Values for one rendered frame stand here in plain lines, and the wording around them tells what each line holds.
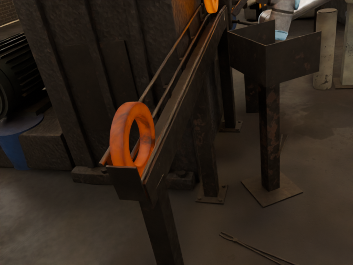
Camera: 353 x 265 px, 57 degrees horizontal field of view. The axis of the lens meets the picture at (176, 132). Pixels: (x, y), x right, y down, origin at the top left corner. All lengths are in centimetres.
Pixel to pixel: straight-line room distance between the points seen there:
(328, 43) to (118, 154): 189
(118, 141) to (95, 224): 91
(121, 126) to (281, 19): 94
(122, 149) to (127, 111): 9
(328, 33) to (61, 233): 193
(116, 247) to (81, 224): 25
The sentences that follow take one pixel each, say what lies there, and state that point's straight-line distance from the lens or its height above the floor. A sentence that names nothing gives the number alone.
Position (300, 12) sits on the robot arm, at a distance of 164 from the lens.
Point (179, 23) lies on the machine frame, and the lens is 135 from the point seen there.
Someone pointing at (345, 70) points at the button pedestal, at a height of 12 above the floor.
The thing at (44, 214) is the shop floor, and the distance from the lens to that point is 177.
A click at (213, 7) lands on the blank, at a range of 147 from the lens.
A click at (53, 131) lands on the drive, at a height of 25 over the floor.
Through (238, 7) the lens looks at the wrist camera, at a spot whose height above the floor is 76.
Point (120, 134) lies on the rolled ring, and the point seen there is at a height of 70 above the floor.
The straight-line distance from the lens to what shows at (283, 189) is 157.
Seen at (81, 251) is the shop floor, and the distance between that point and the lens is 150.
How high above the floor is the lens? 103
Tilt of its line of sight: 30 degrees down
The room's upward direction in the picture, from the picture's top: 10 degrees counter-clockwise
